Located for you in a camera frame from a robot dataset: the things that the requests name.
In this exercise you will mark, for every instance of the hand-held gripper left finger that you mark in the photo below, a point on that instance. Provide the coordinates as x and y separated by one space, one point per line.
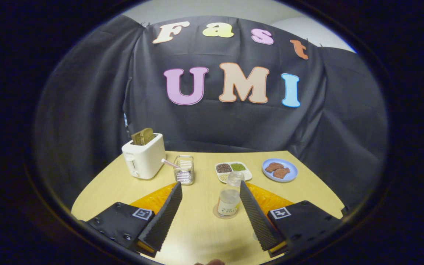
166 213

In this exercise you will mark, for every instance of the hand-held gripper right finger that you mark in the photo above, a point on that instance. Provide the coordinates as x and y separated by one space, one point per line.
258 217

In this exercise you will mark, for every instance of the clear juice bottle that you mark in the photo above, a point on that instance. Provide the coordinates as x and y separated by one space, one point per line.
229 198

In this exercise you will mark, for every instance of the clear ribbed glass cup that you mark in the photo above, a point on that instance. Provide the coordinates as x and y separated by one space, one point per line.
184 171

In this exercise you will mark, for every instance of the wooden table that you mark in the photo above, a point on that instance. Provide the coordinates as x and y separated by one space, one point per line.
201 228

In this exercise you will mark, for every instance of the white divided dish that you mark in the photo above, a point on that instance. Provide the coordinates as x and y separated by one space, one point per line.
247 175

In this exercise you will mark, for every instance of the brown bear-shaped cookie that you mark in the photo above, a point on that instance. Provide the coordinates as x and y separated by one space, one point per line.
274 167
282 173

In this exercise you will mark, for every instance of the green beans heap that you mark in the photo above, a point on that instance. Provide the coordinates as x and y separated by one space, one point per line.
237 166

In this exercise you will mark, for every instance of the blue round plate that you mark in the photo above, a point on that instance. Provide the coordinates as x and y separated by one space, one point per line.
292 173

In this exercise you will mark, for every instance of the white toaster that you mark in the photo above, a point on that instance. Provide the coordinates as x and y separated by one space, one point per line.
144 158

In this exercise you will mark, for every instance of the dark brown beans heap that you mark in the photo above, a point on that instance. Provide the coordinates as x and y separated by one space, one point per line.
223 168

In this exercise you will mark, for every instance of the brown toast slice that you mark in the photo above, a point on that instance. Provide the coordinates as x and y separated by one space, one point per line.
137 137
148 134

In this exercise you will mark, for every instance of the black backdrop cloth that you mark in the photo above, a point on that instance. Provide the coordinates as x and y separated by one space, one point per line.
234 125

